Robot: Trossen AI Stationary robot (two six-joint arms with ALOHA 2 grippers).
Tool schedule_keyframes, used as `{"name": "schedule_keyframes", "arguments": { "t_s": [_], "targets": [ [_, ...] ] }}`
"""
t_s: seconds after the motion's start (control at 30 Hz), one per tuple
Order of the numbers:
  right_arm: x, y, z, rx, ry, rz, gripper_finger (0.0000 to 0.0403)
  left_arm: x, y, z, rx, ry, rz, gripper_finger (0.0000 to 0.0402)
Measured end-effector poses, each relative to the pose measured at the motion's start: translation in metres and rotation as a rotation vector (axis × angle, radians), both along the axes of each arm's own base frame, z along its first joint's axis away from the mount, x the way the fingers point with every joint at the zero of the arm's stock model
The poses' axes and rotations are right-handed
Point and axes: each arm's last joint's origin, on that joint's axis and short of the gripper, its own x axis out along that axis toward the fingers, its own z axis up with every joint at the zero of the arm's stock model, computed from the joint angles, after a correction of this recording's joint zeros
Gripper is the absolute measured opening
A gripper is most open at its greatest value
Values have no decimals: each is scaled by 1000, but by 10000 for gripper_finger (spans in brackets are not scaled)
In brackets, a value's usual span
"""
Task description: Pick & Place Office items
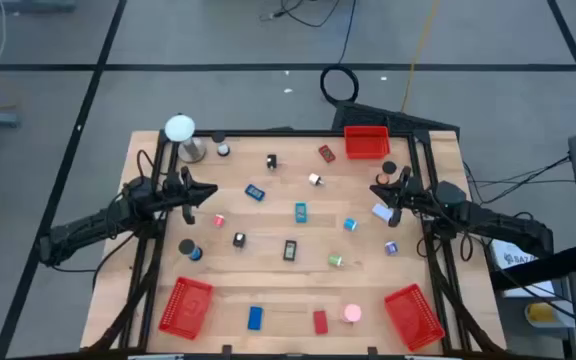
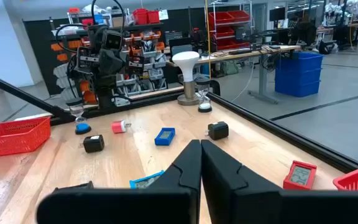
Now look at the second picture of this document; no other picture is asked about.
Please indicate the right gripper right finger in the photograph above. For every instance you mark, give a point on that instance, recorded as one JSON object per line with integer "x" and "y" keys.
{"x": 259, "y": 205}

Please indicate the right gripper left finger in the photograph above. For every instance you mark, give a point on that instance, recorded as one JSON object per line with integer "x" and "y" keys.
{"x": 166, "y": 205}

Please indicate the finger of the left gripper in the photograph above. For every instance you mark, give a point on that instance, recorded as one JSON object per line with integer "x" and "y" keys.
{"x": 113, "y": 83}
{"x": 105, "y": 83}

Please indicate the teal digital clock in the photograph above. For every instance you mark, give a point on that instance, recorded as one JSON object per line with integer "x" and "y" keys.
{"x": 141, "y": 182}

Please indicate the pink wall charger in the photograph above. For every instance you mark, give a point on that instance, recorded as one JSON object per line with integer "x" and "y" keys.
{"x": 118, "y": 127}

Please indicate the red digital clock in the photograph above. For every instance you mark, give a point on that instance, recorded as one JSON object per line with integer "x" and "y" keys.
{"x": 300, "y": 175}

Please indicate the black wall charger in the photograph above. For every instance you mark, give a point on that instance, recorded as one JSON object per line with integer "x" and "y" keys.
{"x": 218, "y": 130}
{"x": 93, "y": 144}

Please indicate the blue digital clock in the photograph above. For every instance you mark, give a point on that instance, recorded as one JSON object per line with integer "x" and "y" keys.
{"x": 165, "y": 136}

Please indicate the black digital clock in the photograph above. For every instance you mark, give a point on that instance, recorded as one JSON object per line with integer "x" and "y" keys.
{"x": 76, "y": 186}

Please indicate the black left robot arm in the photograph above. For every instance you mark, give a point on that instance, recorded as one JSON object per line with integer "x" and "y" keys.
{"x": 99, "y": 37}

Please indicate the blue sand hourglass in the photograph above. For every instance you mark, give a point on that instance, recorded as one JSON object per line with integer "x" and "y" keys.
{"x": 82, "y": 127}

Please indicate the red storage bin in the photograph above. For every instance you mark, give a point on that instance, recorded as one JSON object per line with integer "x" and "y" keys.
{"x": 153, "y": 17}
{"x": 140, "y": 16}

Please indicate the white ball on stand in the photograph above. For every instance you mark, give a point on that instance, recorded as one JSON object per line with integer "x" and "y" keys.
{"x": 185, "y": 62}

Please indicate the white sand hourglass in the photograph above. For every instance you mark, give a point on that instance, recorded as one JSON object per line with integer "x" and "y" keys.
{"x": 204, "y": 107}

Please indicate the stacked blue storage bins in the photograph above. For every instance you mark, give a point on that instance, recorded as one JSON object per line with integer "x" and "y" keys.
{"x": 298, "y": 74}

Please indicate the wooden desk grey legs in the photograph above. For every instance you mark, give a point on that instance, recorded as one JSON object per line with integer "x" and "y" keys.
{"x": 259, "y": 52}

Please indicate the black computer monitor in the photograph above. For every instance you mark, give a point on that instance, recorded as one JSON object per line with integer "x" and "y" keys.
{"x": 277, "y": 14}

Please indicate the person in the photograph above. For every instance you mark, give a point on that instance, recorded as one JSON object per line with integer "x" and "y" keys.
{"x": 303, "y": 32}

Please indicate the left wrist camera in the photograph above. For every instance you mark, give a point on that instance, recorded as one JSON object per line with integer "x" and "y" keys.
{"x": 113, "y": 40}

